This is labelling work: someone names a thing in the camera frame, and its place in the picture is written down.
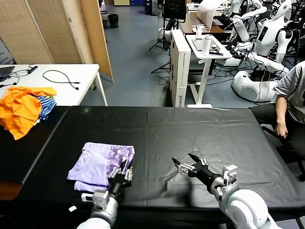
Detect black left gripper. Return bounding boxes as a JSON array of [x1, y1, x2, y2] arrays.
[[108, 160, 133, 198]]

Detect white humanoid robot black shoulders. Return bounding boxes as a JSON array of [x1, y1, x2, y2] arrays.
[[228, 0, 296, 103]]

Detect seated person grey shirt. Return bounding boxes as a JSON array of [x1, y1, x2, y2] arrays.
[[250, 61, 305, 172]]

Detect white bottle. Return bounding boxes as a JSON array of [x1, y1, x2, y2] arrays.
[[202, 34, 212, 56]]

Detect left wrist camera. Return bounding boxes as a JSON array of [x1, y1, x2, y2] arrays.
[[81, 190, 109, 208]]

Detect lavender t-shirt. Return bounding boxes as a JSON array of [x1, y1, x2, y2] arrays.
[[66, 142, 136, 193]]

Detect orange garment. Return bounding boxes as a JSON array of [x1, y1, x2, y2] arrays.
[[0, 86, 58, 141]]

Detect black trash bin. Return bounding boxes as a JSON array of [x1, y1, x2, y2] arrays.
[[108, 13, 119, 29]]

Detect thin black cable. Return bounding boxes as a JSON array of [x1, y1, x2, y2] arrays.
[[0, 69, 32, 87]]

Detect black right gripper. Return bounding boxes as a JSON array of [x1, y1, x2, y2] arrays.
[[172, 153, 226, 189]]

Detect dark laptop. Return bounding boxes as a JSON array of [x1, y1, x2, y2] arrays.
[[0, 66, 15, 82]]

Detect blue striped garment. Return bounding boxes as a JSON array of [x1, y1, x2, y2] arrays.
[[35, 95, 57, 121]]

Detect white standing desk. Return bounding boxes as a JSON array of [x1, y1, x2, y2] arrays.
[[185, 34, 233, 108]]

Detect white table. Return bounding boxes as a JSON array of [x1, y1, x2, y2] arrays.
[[0, 63, 109, 107]]

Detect black table cover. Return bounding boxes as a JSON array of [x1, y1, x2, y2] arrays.
[[22, 105, 305, 225]]

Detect wooden folding screen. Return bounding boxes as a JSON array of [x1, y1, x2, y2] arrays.
[[0, 0, 114, 83]]

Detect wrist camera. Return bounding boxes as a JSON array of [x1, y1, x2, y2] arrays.
[[221, 164, 238, 186], [81, 190, 109, 208]]

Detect grey tablet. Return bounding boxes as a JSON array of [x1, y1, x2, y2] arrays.
[[191, 37, 219, 52]]

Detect black monitor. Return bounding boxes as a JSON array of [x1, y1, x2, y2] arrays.
[[163, 0, 187, 23]]

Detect bystander hand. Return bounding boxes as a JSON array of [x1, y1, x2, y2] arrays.
[[274, 124, 289, 139]]

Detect black tripod stand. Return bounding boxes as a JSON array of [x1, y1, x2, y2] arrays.
[[149, 18, 171, 51], [151, 47, 171, 73]]

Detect black side mat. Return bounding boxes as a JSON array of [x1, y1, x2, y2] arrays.
[[0, 106, 70, 184]]

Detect white small desk gadget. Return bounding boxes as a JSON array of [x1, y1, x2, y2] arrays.
[[193, 23, 210, 38]]

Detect white curved sheet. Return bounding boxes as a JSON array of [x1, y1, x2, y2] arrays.
[[197, 0, 224, 29]]

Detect thick black cable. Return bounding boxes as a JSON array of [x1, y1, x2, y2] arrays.
[[42, 69, 81, 91]]

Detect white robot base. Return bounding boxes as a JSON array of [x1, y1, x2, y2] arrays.
[[215, 56, 242, 67]]

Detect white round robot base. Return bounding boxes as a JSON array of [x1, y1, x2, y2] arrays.
[[157, 27, 172, 40]]

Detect tall white cardboard box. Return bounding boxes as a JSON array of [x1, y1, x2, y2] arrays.
[[169, 29, 192, 108]]

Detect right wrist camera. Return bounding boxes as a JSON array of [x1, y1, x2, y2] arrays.
[[221, 164, 238, 186]]

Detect brown desk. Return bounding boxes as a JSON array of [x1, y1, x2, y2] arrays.
[[179, 11, 233, 34]]

